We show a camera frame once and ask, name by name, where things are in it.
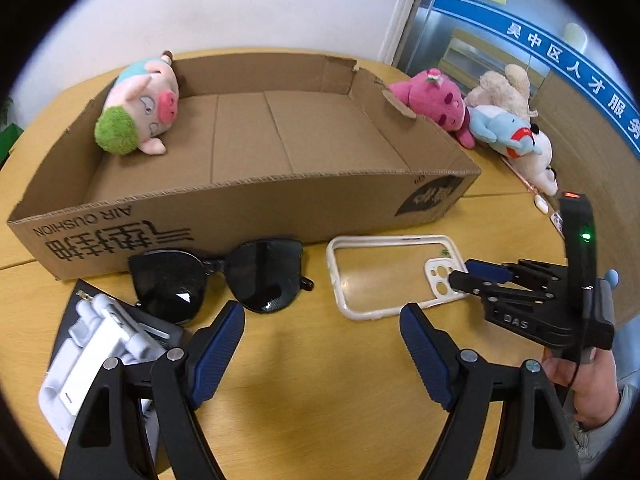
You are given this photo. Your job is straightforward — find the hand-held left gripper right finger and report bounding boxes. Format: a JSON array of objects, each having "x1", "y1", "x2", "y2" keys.
[{"x1": 399, "y1": 302, "x2": 584, "y2": 480}]

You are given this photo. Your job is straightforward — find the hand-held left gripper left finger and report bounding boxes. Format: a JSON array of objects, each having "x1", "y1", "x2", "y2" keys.
[{"x1": 59, "y1": 301, "x2": 247, "y2": 480}]

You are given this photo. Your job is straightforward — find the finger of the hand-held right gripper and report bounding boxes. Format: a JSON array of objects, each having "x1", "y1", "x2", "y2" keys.
[
  {"x1": 465, "y1": 258, "x2": 564, "y2": 287},
  {"x1": 448, "y1": 271, "x2": 562, "y2": 307}
]

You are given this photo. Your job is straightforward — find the clear white-rimmed phone case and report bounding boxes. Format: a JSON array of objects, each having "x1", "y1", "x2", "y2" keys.
[{"x1": 326, "y1": 233, "x2": 471, "y2": 322}]

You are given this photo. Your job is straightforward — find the brown cardboard box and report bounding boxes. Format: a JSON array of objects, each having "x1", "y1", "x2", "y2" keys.
[{"x1": 7, "y1": 52, "x2": 482, "y2": 282}]

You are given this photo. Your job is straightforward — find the person's right forearm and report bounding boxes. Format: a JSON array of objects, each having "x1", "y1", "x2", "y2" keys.
[{"x1": 570, "y1": 382, "x2": 640, "y2": 467}]

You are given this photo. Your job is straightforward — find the wooden desktop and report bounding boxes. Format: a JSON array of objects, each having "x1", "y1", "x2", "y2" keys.
[{"x1": 0, "y1": 50, "x2": 623, "y2": 480}]

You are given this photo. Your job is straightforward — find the person's right hand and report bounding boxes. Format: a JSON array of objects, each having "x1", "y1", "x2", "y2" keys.
[{"x1": 542, "y1": 347, "x2": 623, "y2": 429}]

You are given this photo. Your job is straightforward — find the black sunglasses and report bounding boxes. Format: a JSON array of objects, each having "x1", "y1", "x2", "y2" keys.
[{"x1": 128, "y1": 239, "x2": 315, "y2": 325}]

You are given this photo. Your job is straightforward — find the white folding phone stand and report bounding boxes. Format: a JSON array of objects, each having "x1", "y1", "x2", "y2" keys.
[{"x1": 39, "y1": 294, "x2": 174, "y2": 449}]

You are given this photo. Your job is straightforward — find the white dog plush toy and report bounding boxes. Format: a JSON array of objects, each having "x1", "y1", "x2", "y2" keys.
[{"x1": 509, "y1": 122, "x2": 560, "y2": 197}]

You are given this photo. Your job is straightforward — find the light blue elephant plush toy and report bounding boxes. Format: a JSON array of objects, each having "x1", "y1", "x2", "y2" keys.
[{"x1": 468, "y1": 104, "x2": 539, "y2": 159}]

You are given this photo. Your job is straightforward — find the pink bear plush toy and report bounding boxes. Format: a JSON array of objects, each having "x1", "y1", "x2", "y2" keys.
[{"x1": 388, "y1": 68, "x2": 475, "y2": 150}]

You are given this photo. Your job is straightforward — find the beige plush toy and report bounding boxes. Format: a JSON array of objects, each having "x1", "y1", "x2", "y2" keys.
[{"x1": 465, "y1": 63, "x2": 539, "y2": 122}]

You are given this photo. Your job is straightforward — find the blue window banner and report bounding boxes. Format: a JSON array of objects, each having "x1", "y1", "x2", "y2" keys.
[{"x1": 432, "y1": 0, "x2": 640, "y2": 157}]

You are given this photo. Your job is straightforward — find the pig plush toy green hat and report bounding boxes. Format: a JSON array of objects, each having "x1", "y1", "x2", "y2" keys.
[{"x1": 94, "y1": 50, "x2": 181, "y2": 156}]

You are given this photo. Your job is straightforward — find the grey window frame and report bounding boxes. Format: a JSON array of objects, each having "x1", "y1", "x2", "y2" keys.
[{"x1": 378, "y1": 0, "x2": 434, "y2": 69}]

